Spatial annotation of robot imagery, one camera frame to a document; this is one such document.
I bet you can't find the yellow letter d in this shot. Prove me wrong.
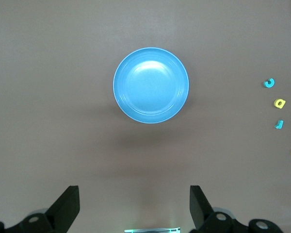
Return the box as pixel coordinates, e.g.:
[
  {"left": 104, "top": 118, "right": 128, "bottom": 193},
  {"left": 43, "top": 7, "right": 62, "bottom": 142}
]
[{"left": 273, "top": 98, "right": 287, "bottom": 109}]

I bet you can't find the brown table cover sheet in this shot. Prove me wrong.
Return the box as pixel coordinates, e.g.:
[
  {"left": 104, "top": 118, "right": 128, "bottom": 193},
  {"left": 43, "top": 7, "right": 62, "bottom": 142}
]
[{"left": 0, "top": 0, "right": 291, "bottom": 233}]

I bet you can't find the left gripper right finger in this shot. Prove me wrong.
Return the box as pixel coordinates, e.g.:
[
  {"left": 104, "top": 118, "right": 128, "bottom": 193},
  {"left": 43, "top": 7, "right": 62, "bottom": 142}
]
[{"left": 189, "top": 185, "right": 286, "bottom": 233}]

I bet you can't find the blue plate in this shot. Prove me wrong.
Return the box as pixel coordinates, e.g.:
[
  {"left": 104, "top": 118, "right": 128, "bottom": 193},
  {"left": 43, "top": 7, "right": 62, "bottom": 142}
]
[{"left": 113, "top": 47, "right": 190, "bottom": 124}]

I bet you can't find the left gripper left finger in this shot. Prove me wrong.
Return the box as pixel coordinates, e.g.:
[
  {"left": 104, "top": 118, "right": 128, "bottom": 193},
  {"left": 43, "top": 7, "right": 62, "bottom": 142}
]
[{"left": 0, "top": 185, "right": 81, "bottom": 233}]

